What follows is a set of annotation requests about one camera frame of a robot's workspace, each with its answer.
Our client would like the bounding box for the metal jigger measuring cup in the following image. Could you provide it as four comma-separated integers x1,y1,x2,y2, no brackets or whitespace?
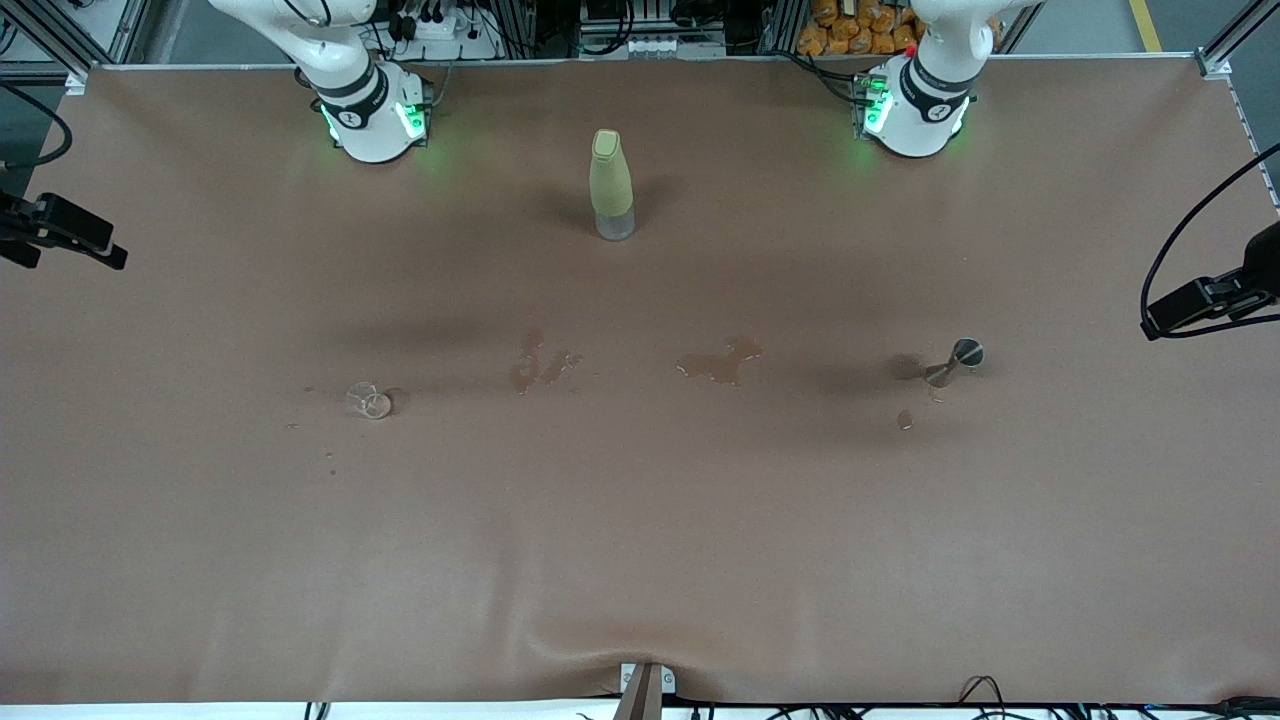
925,338,986,389

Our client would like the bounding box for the clear glass cup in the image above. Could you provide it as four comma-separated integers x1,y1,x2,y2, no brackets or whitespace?
346,381,394,421

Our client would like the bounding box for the white power strip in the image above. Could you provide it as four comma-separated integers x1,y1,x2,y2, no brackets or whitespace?
385,8,501,61

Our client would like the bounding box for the orange snack packs pile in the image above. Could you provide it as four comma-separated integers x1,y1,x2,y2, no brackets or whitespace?
797,0,926,57

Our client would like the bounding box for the brown liquid spill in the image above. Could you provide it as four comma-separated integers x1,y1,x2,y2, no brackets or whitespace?
508,328,584,395
675,335,764,388

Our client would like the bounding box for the yellow-green bottle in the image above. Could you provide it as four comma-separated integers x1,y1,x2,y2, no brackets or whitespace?
588,128,637,242

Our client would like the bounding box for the brown table mat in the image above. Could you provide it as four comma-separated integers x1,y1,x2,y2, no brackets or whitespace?
0,55,1280,706

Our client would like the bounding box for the grey control box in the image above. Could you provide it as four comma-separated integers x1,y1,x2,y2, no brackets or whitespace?
578,0,728,59

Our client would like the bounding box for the aluminium frame profile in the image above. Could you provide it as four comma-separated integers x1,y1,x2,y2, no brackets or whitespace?
0,0,151,96
1195,0,1280,79

